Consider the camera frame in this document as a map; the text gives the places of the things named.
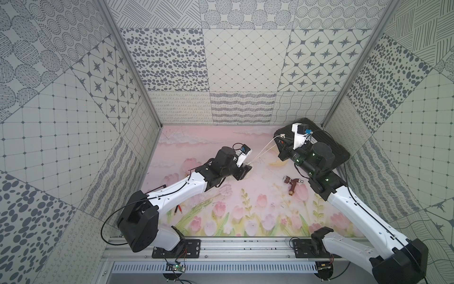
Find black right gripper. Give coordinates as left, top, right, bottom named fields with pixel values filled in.
left=274, top=134, right=318, bottom=177

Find dark red garden hose nozzle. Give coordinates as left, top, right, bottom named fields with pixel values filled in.
left=283, top=176, right=304, bottom=196

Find white bag drawstring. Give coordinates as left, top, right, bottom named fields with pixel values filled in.
left=247, top=134, right=286, bottom=166

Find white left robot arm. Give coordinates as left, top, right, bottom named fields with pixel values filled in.
left=117, top=144, right=252, bottom=253

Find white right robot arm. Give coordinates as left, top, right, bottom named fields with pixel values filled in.
left=274, top=134, right=429, bottom=284

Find black plastic tool case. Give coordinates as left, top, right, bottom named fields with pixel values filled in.
left=273, top=118, right=351, bottom=168

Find red black alligator clip leads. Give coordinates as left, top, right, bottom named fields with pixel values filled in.
left=174, top=205, right=182, bottom=214

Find green circuit board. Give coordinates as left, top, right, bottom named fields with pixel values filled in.
left=170, top=263, right=186, bottom=273

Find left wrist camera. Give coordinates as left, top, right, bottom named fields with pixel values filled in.
left=235, top=144, right=252, bottom=168

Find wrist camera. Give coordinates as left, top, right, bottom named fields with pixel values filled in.
left=292, top=123, right=313, bottom=150
left=235, top=144, right=252, bottom=168

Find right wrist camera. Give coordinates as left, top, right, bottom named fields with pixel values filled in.
left=292, top=123, right=313, bottom=150

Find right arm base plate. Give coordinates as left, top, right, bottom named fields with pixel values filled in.
left=290, top=238, right=340, bottom=259

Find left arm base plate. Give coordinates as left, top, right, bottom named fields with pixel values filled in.
left=152, top=239, right=201, bottom=260

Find aluminium front rail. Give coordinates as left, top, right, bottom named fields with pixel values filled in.
left=100, top=236, right=366, bottom=263

